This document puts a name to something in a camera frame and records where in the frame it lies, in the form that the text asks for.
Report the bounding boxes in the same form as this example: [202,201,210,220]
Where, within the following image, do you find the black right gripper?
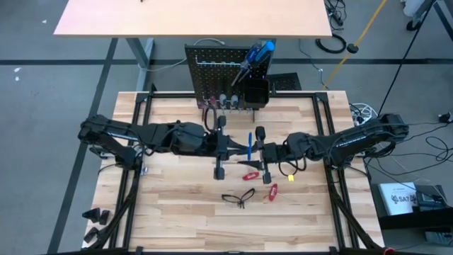
[236,126,286,186]

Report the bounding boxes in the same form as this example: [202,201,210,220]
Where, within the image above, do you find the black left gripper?
[204,115,249,181]

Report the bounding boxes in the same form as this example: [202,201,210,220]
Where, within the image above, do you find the clear safety glasses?
[221,187,256,210]

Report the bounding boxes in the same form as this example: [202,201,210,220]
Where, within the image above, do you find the blue black handled screwdriver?
[237,41,276,84]

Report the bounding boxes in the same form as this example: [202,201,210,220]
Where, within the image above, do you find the black pegboard bin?
[243,79,269,110]

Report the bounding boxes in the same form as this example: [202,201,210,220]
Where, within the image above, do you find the black metal pegboard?
[183,44,274,124]

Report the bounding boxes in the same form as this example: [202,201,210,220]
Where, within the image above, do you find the black perforated plate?
[265,72,303,92]

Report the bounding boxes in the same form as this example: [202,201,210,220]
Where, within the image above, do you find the light wood desk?
[52,0,333,92]

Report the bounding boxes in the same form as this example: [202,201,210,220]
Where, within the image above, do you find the white printed box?
[377,181,420,217]

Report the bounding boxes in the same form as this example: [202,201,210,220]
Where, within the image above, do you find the black cart shelf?
[370,182,453,231]

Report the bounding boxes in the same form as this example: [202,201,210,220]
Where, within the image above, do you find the black electronic device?
[414,183,447,210]

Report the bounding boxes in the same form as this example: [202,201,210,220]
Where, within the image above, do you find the thin black pole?
[377,0,437,115]

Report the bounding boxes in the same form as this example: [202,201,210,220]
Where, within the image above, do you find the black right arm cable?
[277,158,307,178]

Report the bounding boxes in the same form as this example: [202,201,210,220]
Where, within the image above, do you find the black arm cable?
[277,158,307,178]
[202,105,219,132]

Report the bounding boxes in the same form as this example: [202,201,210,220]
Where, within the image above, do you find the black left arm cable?
[202,105,219,132]

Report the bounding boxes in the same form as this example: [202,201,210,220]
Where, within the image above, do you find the black aluminium table frame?
[81,83,387,255]

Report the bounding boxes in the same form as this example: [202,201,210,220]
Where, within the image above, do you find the grey cable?
[137,38,227,74]

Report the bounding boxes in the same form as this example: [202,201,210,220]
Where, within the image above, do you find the white cable bundle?
[349,102,379,125]

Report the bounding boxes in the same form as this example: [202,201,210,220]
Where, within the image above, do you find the black coiled cable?
[315,33,348,55]

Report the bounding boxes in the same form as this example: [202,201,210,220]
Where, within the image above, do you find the black cable bundle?
[323,0,348,31]

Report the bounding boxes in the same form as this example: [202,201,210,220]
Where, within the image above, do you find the black floor cable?
[364,120,453,178]

